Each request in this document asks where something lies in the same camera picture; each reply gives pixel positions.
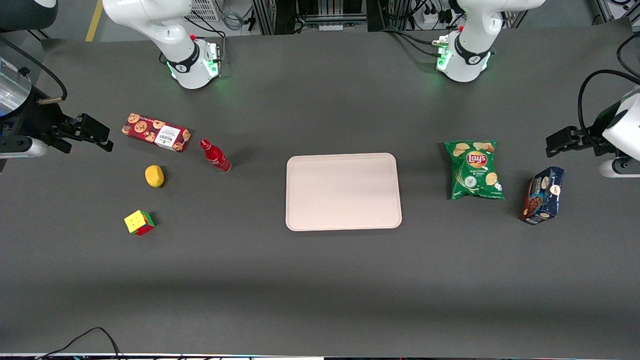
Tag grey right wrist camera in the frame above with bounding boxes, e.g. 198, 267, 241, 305
0, 137, 49, 160

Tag green Lay's chips bag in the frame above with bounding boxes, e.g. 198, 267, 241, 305
444, 140, 506, 201

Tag black left arm base cables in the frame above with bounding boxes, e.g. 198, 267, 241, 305
379, 26, 451, 58

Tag yellow lemon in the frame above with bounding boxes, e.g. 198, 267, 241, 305
144, 164, 166, 189

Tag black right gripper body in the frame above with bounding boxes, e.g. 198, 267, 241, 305
9, 92, 80, 148

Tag red cookie box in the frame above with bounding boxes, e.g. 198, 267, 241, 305
121, 112, 192, 153

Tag blue chocolate cookie box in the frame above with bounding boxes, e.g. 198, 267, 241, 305
519, 166, 567, 226

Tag colourful rubik's cube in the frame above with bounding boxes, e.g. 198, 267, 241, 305
123, 209, 157, 237

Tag grey coiled cable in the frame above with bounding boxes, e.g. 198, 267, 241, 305
221, 7, 247, 32

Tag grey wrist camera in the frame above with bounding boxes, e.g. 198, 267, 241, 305
599, 156, 640, 179
0, 137, 49, 160

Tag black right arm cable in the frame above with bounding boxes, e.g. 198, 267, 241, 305
0, 36, 69, 105

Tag red coke bottle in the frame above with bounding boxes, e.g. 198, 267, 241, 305
199, 138, 233, 174

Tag black cable at table edge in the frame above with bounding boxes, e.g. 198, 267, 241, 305
34, 326, 127, 360

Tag white power strip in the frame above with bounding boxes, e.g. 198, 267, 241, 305
419, 9, 455, 27

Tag white perforated box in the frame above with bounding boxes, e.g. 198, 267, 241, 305
187, 0, 222, 22

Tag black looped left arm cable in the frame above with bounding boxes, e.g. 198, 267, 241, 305
577, 31, 640, 146

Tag beige plastic tray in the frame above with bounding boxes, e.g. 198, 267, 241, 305
285, 152, 403, 232

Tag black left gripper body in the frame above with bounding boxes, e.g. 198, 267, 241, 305
579, 106, 621, 157

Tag aluminium frame rack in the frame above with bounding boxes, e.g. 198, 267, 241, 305
251, 0, 372, 36

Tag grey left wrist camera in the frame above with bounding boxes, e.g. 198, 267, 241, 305
599, 156, 640, 179

